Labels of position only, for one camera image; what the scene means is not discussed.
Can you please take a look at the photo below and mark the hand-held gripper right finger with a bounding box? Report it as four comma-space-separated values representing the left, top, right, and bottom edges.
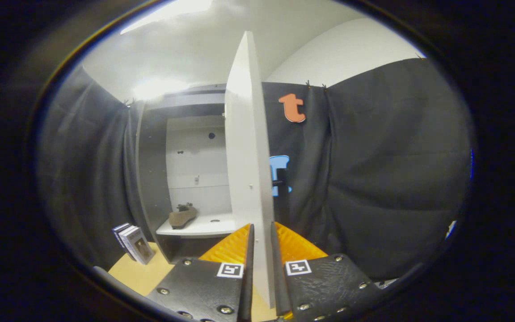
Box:
270, 221, 383, 322

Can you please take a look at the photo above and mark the grey shoe cabinet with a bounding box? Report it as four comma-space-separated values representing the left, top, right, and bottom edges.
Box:
135, 83, 240, 264

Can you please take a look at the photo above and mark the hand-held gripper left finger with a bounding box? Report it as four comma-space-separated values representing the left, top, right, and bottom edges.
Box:
146, 224, 255, 322

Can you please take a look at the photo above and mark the stack of books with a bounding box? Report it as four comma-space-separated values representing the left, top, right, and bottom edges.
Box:
112, 223, 156, 265

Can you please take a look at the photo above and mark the white shoe cabinet door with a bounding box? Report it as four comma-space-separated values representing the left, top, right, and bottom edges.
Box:
224, 30, 276, 309

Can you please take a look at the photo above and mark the black backdrop cloth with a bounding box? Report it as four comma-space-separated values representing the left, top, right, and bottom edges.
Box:
36, 58, 473, 282

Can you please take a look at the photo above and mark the brown fuzzy slipper shoe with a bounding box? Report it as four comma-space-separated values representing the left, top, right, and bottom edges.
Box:
169, 203, 198, 230

